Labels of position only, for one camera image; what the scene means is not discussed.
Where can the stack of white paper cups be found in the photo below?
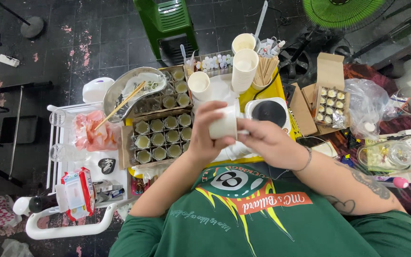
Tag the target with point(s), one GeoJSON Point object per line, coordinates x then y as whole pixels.
{"type": "Point", "coordinates": [244, 71]}

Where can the black metal table frame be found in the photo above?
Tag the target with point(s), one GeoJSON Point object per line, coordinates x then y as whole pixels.
{"type": "Point", "coordinates": [398, 39]}

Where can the container of small tubes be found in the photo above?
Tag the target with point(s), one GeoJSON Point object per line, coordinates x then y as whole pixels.
{"type": "Point", "coordinates": [271, 48]}

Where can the crumpled clear plastic bag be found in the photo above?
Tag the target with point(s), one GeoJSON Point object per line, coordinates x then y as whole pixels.
{"type": "Point", "coordinates": [14, 249]}

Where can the group of pale wax jars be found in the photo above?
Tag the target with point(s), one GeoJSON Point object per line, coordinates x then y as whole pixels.
{"type": "Point", "coordinates": [177, 92]}

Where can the group of green wax jars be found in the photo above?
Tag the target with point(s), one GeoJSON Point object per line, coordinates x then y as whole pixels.
{"type": "Point", "coordinates": [164, 137]}

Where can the red white wet wipes packet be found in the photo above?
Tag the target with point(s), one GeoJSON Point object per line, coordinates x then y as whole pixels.
{"type": "Point", "coordinates": [77, 192]}

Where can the clear lidded glass jar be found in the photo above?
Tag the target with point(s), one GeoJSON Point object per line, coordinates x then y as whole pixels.
{"type": "Point", "coordinates": [387, 155]}

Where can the person's right fingers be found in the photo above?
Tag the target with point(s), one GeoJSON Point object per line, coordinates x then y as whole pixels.
{"type": "Point", "coordinates": [250, 126]}

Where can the white tissue in tray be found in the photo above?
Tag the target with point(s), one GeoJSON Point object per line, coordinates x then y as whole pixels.
{"type": "Point", "coordinates": [152, 84]}

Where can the white trolley cart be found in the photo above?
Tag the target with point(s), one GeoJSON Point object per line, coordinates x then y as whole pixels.
{"type": "Point", "coordinates": [66, 232]}

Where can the group of white candle jars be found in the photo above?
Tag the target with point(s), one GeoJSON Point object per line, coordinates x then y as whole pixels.
{"type": "Point", "coordinates": [330, 105]}

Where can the flat cardboard sheet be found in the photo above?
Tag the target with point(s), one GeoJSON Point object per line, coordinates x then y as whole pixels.
{"type": "Point", "coordinates": [301, 110]}

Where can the white paper cup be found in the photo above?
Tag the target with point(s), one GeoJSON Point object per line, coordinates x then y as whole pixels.
{"type": "Point", "coordinates": [199, 87]}
{"type": "Point", "coordinates": [243, 42]}
{"type": "Point", "coordinates": [223, 123]}

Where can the pink crumpled plastic bag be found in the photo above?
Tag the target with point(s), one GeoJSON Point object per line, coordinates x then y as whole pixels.
{"type": "Point", "coordinates": [95, 132]}

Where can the round black stand base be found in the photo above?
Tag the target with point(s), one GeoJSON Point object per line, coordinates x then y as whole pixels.
{"type": "Point", "coordinates": [32, 26]}

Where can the open cardboard candle box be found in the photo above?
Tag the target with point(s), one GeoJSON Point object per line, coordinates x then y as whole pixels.
{"type": "Point", "coordinates": [330, 71]}

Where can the black heart-shaped dish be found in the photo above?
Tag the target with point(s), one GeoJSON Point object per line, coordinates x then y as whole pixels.
{"type": "Point", "coordinates": [106, 166]}

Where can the clear box of small bottles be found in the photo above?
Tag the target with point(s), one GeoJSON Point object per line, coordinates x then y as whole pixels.
{"type": "Point", "coordinates": [214, 63]}

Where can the white tissue sheet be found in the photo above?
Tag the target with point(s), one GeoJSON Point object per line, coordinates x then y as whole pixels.
{"type": "Point", "coordinates": [223, 89]}

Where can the green standing fan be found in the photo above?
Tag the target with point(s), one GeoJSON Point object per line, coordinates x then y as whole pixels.
{"type": "Point", "coordinates": [341, 12]}

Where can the pink and white pen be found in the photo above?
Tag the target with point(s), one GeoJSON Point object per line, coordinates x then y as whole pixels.
{"type": "Point", "coordinates": [396, 182]}

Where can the cup of wooden sticks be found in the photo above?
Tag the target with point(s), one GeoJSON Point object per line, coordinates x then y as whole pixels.
{"type": "Point", "coordinates": [265, 71]}

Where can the white power strip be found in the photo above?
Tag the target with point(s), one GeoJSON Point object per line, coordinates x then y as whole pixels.
{"type": "Point", "coordinates": [8, 60]}

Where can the white paper pad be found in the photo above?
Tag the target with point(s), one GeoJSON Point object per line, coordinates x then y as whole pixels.
{"type": "Point", "coordinates": [325, 148]}

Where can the large cardboard jar box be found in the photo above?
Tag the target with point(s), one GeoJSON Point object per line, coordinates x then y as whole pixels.
{"type": "Point", "coordinates": [128, 142]}

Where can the black bottle with white cap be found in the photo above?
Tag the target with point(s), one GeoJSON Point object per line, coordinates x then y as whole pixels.
{"type": "Point", "coordinates": [39, 204]}

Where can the metal kidney tray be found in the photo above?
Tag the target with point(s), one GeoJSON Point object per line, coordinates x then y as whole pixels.
{"type": "Point", "coordinates": [116, 92]}

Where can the white dome lamp device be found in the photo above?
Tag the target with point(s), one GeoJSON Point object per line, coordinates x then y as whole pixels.
{"type": "Point", "coordinates": [96, 89]}

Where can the green printed T-shirt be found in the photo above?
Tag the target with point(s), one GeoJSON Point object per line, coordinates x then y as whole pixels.
{"type": "Point", "coordinates": [262, 228]}

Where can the white plastic spatula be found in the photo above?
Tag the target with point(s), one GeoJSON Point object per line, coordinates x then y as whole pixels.
{"type": "Point", "coordinates": [260, 19]}

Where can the small cardboard jar box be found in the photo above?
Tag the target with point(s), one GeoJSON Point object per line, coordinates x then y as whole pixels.
{"type": "Point", "coordinates": [187, 105]}

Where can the crumpled white tissue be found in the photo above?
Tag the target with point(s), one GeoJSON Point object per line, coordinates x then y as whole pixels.
{"type": "Point", "coordinates": [237, 153]}

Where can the lighter and small tools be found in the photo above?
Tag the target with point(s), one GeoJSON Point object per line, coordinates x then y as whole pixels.
{"type": "Point", "coordinates": [109, 192]}

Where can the person's left hand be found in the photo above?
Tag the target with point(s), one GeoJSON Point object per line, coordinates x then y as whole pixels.
{"type": "Point", "coordinates": [200, 139]}

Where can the person's right hand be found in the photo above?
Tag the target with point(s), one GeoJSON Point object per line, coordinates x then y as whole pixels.
{"type": "Point", "coordinates": [275, 146]}

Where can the white electric hot plate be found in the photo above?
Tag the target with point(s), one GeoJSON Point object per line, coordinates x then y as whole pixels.
{"type": "Point", "coordinates": [268, 112]}

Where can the black power strip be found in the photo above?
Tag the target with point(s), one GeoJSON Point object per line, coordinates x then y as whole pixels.
{"type": "Point", "coordinates": [289, 93]}

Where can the clear drinking glass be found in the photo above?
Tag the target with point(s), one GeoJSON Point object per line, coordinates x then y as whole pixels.
{"type": "Point", "coordinates": [59, 117]}
{"type": "Point", "coordinates": [64, 152]}

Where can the green plastic stool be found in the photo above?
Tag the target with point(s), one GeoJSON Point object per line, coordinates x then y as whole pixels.
{"type": "Point", "coordinates": [166, 25]}

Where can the wooden chopstick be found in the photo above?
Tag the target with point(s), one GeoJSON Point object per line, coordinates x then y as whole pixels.
{"type": "Point", "coordinates": [120, 106]}
{"type": "Point", "coordinates": [125, 105]}

